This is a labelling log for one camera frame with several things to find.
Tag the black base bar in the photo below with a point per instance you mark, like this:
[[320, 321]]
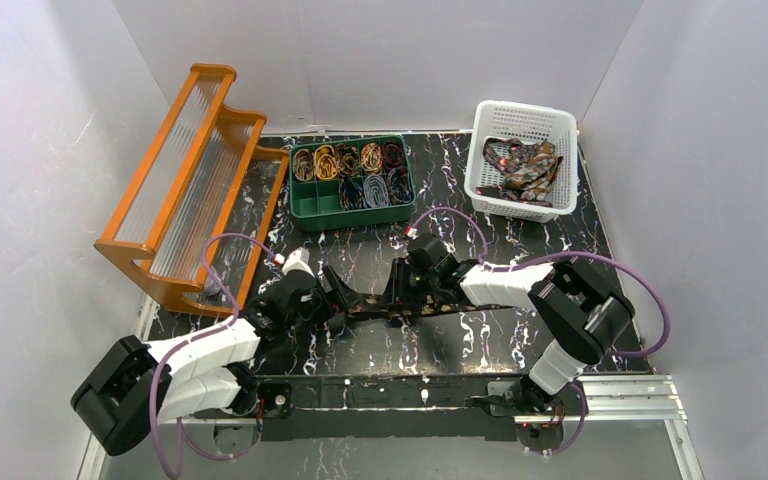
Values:
[[401, 406]]

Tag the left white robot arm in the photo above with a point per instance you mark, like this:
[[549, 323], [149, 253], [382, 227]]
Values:
[[138, 385]]

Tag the green compartment tray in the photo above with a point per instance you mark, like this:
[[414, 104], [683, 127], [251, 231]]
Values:
[[315, 205]]

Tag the dark floral tie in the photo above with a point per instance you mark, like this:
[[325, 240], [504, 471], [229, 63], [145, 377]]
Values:
[[372, 307]]

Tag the dark red rolled tie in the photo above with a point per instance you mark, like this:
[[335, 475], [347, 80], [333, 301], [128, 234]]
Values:
[[393, 156]]

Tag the light blue rolled tie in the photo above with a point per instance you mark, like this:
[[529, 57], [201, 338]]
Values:
[[375, 193]]

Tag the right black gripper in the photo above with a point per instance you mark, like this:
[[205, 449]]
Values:
[[398, 291]]

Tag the dark brown rolled tie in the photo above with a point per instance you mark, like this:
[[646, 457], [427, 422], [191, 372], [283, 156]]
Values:
[[348, 157]]

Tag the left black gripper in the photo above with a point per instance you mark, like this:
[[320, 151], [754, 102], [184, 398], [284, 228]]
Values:
[[325, 299]]

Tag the dark multicolour rolled tie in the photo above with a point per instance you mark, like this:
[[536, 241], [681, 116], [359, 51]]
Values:
[[351, 194]]

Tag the dark blue rolled tie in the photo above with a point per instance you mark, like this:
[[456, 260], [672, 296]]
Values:
[[399, 186]]

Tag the white plastic basket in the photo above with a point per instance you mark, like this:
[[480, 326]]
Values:
[[531, 124]]

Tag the orange rolled tie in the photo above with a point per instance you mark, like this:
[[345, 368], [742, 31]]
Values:
[[371, 159]]

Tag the patterned ties in basket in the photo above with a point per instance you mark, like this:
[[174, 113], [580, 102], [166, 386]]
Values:
[[529, 171]]

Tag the aluminium rail frame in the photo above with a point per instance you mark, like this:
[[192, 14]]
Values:
[[628, 397]]

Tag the yellow rolled tie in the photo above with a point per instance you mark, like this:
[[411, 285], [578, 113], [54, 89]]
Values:
[[326, 164]]

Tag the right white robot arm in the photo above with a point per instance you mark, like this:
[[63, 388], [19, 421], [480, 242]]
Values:
[[582, 310]]

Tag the orange wooden rack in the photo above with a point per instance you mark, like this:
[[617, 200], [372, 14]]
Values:
[[177, 209]]

